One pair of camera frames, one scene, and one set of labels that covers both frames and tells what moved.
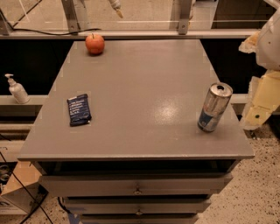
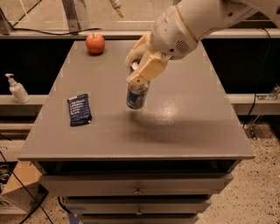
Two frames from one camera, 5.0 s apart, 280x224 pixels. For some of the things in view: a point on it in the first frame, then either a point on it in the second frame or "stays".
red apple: x=94 y=44 stays
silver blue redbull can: x=215 y=103 -> x=136 y=95
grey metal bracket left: x=71 y=16 stays
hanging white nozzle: x=115 y=4 stays
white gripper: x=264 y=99 -> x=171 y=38
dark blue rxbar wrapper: x=79 y=110 stays
